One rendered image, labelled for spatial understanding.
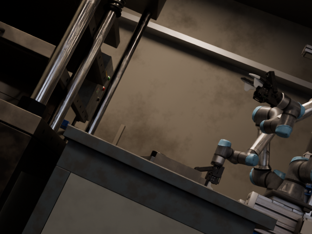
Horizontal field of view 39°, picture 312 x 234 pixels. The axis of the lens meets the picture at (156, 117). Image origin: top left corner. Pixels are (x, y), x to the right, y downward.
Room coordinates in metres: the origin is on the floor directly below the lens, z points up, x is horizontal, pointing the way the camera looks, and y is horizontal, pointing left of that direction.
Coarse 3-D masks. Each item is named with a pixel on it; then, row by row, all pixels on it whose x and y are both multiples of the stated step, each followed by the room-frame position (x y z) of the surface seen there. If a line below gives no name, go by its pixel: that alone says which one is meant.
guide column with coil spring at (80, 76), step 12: (120, 0) 1.81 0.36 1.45; (108, 12) 1.80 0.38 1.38; (108, 24) 1.81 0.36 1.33; (96, 36) 1.80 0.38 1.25; (96, 48) 1.81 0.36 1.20; (84, 60) 1.80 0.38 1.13; (84, 72) 1.81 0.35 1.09; (72, 84) 1.80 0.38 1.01; (72, 96) 1.81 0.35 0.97; (60, 108) 1.80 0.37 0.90; (48, 120) 1.82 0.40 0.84; (60, 120) 1.81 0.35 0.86
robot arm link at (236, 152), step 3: (234, 150) 2.63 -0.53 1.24; (234, 153) 2.61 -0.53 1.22; (237, 153) 2.59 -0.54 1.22; (231, 156) 2.61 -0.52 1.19; (234, 156) 2.60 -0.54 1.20; (228, 159) 2.63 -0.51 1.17; (231, 159) 2.63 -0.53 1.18; (234, 159) 2.60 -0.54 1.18; (231, 162) 2.68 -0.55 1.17; (234, 162) 2.66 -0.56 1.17; (237, 162) 2.61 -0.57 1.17
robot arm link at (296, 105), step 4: (292, 100) 2.04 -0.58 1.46; (288, 104) 2.03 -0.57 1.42; (292, 104) 2.03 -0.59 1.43; (296, 104) 2.04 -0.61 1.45; (300, 104) 2.05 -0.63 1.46; (284, 108) 2.04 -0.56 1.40; (288, 108) 2.04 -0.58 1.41; (292, 108) 2.04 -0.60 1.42; (296, 108) 2.04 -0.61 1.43; (300, 108) 2.05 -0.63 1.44; (304, 108) 2.06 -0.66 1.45; (288, 112) 2.04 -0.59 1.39; (292, 112) 2.04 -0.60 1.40; (296, 112) 2.04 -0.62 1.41; (300, 112) 2.05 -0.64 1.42; (304, 112) 2.06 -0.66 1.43; (296, 116) 2.05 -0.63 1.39; (300, 116) 2.06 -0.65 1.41
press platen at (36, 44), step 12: (0, 24) 1.46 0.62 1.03; (0, 36) 1.46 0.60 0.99; (12, 36) 1.46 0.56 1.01; (24, 36) 1.45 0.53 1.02; (24, 48) 1.47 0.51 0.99; (36, 48) 1.45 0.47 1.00; (48, 48) 1.45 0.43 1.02; (60, 84) 1.79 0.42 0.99; (84, 108) 2.35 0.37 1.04; (84, 120) 2.50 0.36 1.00
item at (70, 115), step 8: (0, 72) 1.93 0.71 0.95; (0, 80) 1.93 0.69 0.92; (8, 80) 1.93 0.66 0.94; (16, 80) 1.93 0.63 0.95; (0, 88) 1.93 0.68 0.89; (8, 88) 1.93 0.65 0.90; (16, 88) 1.92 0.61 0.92; (24, 88) 1.92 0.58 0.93; (32, 88) 1.92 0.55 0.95; (0, 96) 1.93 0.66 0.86; (8, 96) 1.93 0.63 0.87; (16, 96) 1.92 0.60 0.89; (16, 104) 1.92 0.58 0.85; (48, 104) 1.92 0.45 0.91; (56, 104) 1.92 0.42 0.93; (48, 112) 1.92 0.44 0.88; (72, 112) 2.09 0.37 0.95; (72, 120) 2.17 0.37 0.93; (64, 128) 2.08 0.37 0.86; (64, 136) 2.16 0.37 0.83
